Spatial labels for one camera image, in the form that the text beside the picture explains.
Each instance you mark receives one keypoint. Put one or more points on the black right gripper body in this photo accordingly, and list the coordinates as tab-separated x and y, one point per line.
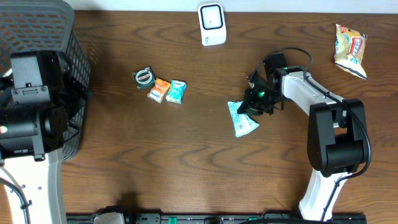
260	101

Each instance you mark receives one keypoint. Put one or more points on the light green snack packet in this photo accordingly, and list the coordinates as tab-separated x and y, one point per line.
243	124

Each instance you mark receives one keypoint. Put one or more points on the teal candy packet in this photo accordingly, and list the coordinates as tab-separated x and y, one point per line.
176	91

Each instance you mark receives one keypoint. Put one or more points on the orange candy packet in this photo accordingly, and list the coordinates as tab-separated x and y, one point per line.
160	88

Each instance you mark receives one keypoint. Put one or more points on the large yellow snack bag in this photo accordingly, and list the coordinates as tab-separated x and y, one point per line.
349	50

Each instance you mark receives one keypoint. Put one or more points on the black round-logo snack packet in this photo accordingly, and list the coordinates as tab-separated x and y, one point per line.
145	78

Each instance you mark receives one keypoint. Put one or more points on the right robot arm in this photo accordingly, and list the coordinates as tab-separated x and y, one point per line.
338	145

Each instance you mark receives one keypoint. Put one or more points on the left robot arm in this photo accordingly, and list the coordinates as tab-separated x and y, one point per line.
36	123

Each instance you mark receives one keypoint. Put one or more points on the white barcode scanner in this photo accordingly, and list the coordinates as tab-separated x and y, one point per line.
212	24

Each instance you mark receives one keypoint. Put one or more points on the dark grey plastic basket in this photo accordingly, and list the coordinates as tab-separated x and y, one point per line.
43	25

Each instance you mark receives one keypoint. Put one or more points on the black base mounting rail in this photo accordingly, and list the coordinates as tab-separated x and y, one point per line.
156	218

